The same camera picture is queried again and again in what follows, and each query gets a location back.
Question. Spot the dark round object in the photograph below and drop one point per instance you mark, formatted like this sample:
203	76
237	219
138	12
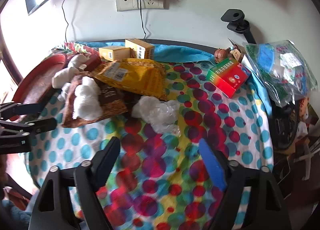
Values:
285	130

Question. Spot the blue towel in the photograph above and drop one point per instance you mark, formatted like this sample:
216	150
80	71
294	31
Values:
180	49

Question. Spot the white wall socket plate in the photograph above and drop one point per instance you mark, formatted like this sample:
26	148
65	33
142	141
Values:
127	1

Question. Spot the clear bag with blue items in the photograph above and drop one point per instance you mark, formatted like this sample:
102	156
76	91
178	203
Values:
275	69

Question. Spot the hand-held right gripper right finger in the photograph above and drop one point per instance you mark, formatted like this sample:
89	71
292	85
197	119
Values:
212	167

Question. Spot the polka dot cloth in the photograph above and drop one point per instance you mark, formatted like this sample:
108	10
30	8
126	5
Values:
162	145

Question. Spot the crumpled clear plastic bag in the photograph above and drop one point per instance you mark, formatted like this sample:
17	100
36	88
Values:
155	110

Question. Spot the red plastic basin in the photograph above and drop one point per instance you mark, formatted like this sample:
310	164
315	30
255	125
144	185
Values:
37	82

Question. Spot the green and red medicine box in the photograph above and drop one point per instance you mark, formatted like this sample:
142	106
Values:
227	77

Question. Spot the black clamp mount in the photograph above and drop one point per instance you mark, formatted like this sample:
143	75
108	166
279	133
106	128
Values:
233	17

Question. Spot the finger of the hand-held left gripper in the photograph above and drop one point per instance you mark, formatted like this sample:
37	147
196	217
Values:
42	125
27	108

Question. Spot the brown walnut figurine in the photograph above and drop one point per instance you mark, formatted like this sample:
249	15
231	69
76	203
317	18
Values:
221	54

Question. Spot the yellow snack bag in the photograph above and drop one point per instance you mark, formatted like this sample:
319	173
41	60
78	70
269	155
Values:
140	77

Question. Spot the brown snack bag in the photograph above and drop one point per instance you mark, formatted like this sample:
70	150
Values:
112	100

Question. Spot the yellow medicine box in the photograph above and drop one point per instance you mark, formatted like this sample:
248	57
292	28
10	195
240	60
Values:
112	53
140	47

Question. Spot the dark red packet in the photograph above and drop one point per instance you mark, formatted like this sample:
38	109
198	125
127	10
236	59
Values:
92	62

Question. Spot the brown cardboard tag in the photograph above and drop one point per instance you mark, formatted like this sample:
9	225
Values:
238	53

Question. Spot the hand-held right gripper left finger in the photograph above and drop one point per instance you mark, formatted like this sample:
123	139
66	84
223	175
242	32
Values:
110	155

